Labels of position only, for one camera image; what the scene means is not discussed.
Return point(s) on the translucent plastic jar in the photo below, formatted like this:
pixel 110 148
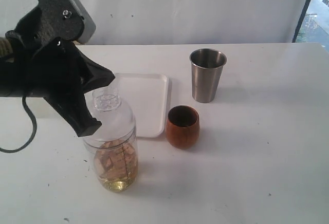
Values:
pixel 41 108

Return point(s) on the dark window frame post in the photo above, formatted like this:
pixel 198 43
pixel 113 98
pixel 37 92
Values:
pixel 300 21

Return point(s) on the clear plastic shaker lid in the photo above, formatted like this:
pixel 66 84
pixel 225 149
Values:
pixel 114 113

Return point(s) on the clear plastic shaker body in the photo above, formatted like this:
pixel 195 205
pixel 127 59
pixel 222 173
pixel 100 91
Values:
pixel 92 147

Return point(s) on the wooden cubes and gold coins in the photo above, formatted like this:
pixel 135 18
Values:
pixel 116 165

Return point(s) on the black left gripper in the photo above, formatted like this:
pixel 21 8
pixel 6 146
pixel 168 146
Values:
pixel 39 58

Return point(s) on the white rectangular tray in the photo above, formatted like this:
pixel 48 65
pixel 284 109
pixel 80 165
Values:
pixel 147 95

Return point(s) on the stainless steel cup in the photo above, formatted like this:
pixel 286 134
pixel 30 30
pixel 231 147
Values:
pixel 206 68

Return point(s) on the brown wooden cup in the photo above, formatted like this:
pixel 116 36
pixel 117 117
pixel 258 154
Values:
pixel 182 127

